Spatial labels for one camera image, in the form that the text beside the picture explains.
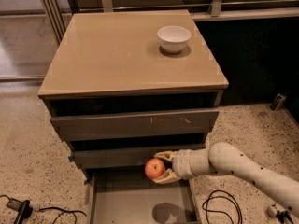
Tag grey top drawer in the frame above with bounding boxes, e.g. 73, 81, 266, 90
50, 109, 219, 141

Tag white ceramic bowl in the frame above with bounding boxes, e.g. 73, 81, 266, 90
157, 26, 192, 53

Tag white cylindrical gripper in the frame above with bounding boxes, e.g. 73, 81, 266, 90
153, 149, 194, 185

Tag black power adapter with cable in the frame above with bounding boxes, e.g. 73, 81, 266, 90
0, 194, 87, 224

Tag red apple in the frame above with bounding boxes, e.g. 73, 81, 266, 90
145, 158, 165, 180

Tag grey drawer cabinet beige top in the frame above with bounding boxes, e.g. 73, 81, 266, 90
37, 9, 230, 224

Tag grey middle drawer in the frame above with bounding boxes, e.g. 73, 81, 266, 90
72, 144, 206, 169

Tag small grey device on floor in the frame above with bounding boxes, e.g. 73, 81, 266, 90
270, 93, 286, 111

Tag metal railing frame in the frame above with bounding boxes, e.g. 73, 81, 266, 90
41, 0, 299, 41

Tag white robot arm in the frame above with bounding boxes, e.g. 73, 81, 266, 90
153, 142, 299, 217

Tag white power strip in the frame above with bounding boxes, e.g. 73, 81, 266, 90
266, 203, 293, 224

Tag grey open bottom drawer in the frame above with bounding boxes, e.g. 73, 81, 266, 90
88, 166, 201, 224

